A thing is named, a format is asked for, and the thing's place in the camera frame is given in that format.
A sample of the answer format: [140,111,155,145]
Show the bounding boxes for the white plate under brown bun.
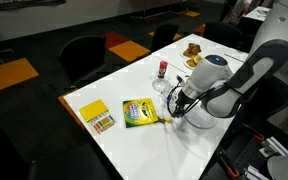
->
[179,46,202,60]

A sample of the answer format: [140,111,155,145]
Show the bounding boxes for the black office chair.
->
[58,35,107,88]
[238,16,263,35]
[150,22,180,53]
[247,75,288,123]
[203,21,244,50]

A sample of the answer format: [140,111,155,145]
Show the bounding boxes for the white plate under yellow bread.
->
[183,57,203,70]

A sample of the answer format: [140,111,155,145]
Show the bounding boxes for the small red shaker bottle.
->
[157,60,169,80]

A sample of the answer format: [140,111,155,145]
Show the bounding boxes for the orange handled clamp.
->
[216,148,242,180]

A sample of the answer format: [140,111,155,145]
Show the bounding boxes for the white rounded housing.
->
[267,151,288,180]

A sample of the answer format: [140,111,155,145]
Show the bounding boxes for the yellow sliced bread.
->
[186,54,204,69]

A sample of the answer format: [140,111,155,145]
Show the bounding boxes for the small flat glass dish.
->
[151,77,172,93]

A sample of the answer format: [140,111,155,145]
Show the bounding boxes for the white table in background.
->
[243,5,272,22]

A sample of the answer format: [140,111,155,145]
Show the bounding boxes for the clear plastic plate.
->
[183,106,219,130]

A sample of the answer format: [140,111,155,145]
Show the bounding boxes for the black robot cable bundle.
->
[166,75,216,119]

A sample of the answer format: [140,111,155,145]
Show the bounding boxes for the aluminium rail pieces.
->
[258,135,288,158]

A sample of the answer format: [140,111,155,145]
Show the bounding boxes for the person in white shirt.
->
[229,0,252,25]

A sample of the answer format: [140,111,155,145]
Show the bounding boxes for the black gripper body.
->
[176,92,198,113]

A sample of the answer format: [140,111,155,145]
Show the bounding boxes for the green yellow Crayola marker box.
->
[122,97,160,129]

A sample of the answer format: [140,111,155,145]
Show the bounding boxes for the golden brown bun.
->
[183,42,203,58]

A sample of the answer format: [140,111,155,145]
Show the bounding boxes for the yellow open crayon pack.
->
[79,98,117,135]

